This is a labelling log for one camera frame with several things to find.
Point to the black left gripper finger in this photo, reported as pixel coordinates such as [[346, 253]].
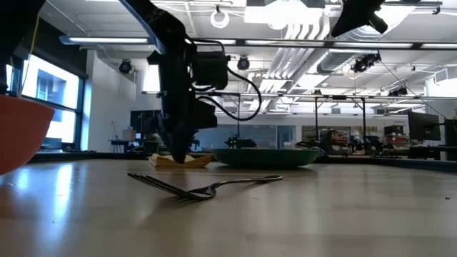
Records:
[[175, 150], [185, 148]]

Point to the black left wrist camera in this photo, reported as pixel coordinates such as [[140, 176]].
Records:
[[211, 69]]

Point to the red bowl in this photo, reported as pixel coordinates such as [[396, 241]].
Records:
[[21, 132]]

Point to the large bright window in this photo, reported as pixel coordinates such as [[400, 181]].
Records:
[[50, 82]]

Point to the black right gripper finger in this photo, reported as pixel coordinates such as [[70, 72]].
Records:
[[379, 24], [353, 16]]

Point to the black hanging ceiling camera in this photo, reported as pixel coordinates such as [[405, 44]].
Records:
[[125, 66], [364, 62], [243, 63]]

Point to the black background frame stand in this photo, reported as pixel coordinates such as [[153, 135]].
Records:
[[316, 121]]

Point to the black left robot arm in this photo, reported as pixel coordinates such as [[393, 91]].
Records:
[[157, 21]]

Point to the black aluminium table frame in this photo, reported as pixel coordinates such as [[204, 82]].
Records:
[[392, 162]]

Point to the silver metal fork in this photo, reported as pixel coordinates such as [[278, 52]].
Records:
[[203, 192]]

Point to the dark background screen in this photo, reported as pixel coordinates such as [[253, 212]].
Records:
[[143, 121]]

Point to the black background computer monitor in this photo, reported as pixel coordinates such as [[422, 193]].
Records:
[[451, 132], [424, 125]]

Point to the black background robot arm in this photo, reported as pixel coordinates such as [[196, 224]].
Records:
[[239, 142]]

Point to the green plate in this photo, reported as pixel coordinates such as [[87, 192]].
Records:
[[266, 157]]

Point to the long ceiling light strip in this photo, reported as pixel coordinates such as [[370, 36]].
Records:
[[107, 40]]

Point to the yellow cloth napkin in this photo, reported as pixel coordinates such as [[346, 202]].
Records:
[[160, 162]]

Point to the black overhead rig beam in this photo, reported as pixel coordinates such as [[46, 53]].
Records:
[[321, 43]]

